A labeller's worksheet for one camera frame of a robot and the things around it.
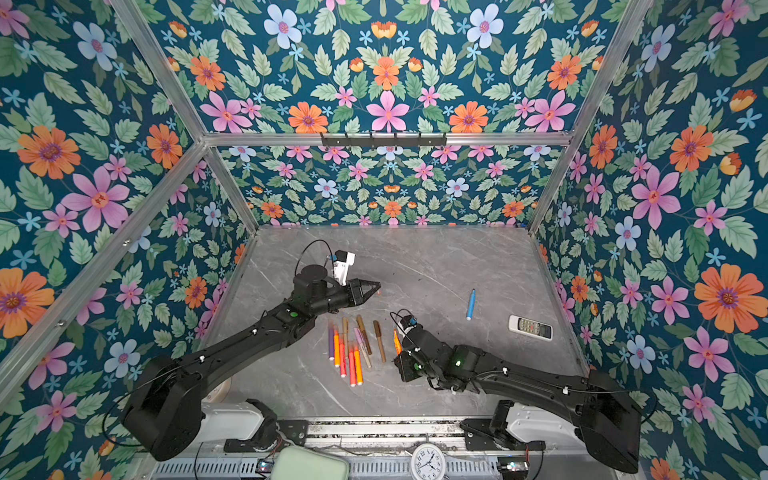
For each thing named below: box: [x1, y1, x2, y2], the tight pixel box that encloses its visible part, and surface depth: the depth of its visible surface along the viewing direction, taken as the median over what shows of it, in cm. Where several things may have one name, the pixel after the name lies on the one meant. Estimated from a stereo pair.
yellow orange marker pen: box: [354, 348, 363, 386], surface depth 86 cm
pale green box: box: [271, 446, 350, 480], surface depth 69 cm
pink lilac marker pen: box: [354, 327, 372, 369], surface depth 90 cm
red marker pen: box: [339, 339, 347, 378], surface depth 88 cm
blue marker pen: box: [466, 288, 476, 321], surface depth 98 cm
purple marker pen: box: [328, 323, 335, 361], surface depth 90 cm
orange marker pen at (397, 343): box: [393, 328, 403, 356], surface depth 78 cm
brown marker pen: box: [356, 314, 373, 355], surface depth 93 cm
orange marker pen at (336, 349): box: [334, 330, 340, 368], surface depth 90 cm
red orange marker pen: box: [348, 349, 357, 387], surface depth 86 cm
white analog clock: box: [410, 443, 446, 480], surface depth 68 cm
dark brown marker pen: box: [373, 320, 386, 363], surface depth 92 cm
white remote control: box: [508, 314, 553, 341], surface depth 93 cm
